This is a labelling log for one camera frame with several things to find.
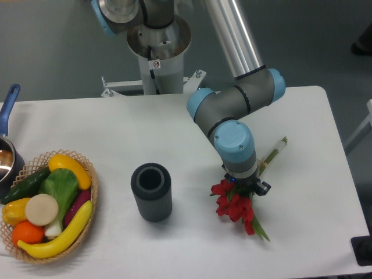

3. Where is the red tulip bouquet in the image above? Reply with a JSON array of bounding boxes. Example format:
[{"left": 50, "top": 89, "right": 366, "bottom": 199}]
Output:
[{"left": 211, "top": 137, "right": 288, "bottom": 241}]

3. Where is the dark grey ribbed vase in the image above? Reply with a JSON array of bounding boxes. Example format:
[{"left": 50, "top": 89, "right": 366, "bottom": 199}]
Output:
[{"left": 130, "top": 163, "right": 173, "bottom": 223}]

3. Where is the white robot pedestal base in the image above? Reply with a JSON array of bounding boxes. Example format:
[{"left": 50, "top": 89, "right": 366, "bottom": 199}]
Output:
[{"left": 101, "top": 16, "right": 206, "bottom": 97}]

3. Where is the purple eggplant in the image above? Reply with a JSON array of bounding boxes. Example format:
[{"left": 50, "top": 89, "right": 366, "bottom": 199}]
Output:
[{"left": 63, "top": 189, "right": 91, "bottom": 227}]

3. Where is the yellow squash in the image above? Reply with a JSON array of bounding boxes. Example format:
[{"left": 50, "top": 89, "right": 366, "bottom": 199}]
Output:
[{"left": 48, "top": 154, "right": 92, "bottom": 190}]

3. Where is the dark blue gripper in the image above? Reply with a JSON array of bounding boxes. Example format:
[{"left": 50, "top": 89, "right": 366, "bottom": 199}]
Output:
[{"left": 222, "top": 164, "right": 271, "bottom": 195}]

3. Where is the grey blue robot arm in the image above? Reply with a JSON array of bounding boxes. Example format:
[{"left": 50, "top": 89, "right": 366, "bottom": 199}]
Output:
[{"left": 91, "top": 1, "right": 286, "bottom": 196}]

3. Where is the black device at table edge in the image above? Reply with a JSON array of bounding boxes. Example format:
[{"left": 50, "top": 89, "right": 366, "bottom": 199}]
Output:
[{"left": 350, "top": 235, "right": 371, "bottom": 266}]

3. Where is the woven wicker basket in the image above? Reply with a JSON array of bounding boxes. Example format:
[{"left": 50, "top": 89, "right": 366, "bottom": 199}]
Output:
[{"left": 1, "top": 150, "right": 98, "bottom": 264}]

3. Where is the blue handled steel saucepan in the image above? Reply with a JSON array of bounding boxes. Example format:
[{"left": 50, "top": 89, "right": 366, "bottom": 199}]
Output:
[{"left": 1, "top": 84, "right": 25, "bottom": 198}]

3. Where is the orange fruit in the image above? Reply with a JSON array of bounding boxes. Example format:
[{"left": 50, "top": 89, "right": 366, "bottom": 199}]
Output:
[{"left": 12, "top": 221, "right": 44, "bottom": 248}]

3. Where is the yellow bell pepper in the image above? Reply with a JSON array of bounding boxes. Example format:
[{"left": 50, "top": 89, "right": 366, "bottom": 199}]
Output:
[{"left": 2, "top": 198, "right": 30, "bottom": 226}]

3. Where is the green cucumber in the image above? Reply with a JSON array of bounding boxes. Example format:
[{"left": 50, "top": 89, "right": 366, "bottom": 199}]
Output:
[{"left": 1, "top": 167, "right": 51, "bottom": 205}]

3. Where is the green leafy bok choy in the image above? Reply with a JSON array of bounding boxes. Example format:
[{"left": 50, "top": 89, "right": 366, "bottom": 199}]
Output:
[{"left": 38, "top": 169, "right": 78, "bottom": 239}]

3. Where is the white frame at right edge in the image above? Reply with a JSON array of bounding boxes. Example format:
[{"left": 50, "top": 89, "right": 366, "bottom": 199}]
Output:
[{"left": 344, "top": 99, "right": 371, "bottom": 156}]

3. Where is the beige round disc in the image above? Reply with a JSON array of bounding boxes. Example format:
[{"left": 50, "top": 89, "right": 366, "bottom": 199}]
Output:
[{"left": 25, "top": 194, "right": 59, "bottom": 226}]

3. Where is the yellow banana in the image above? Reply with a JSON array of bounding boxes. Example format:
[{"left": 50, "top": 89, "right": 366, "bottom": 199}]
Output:
[{"left": 17, "top": 201, "right": 93, "bottom": 259}]

